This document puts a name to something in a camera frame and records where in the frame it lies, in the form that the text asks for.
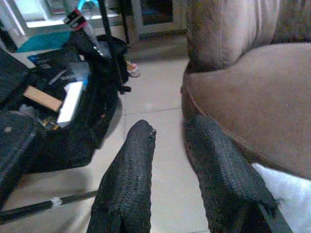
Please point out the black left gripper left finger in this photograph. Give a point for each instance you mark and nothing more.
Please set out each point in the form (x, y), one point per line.
(126, 182)

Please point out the light grey pillow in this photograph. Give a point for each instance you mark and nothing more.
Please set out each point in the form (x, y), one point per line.
(291, 194)

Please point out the black backpack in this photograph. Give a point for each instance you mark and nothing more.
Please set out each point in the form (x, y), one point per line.
(99, 72)

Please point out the white cabinet with glass doors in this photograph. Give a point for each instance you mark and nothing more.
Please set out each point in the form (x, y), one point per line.
(158, 14)

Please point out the teal floor mat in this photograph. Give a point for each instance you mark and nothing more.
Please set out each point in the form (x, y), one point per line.
(43, 41)

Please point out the white flat box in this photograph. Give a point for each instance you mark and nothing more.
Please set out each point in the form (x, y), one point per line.
(70, 104)

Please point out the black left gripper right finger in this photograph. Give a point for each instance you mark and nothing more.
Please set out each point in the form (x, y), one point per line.
(223, 174)

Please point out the flat brown cardboard piece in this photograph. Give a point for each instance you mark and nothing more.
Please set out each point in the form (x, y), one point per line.
(43, 98)

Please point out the clear bottle with pink label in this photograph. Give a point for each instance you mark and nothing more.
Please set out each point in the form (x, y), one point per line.
(75, 20)

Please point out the brown round velvet sofa chair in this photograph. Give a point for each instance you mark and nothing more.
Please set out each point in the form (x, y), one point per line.
(255, 97)

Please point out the black rod with white tape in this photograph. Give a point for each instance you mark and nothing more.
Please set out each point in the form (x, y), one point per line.
(31, 208)

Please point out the small pink children's shoe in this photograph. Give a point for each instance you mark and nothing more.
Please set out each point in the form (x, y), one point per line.
(133, 71)

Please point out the open black suitcase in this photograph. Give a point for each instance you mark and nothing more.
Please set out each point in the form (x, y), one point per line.
(73, 145)

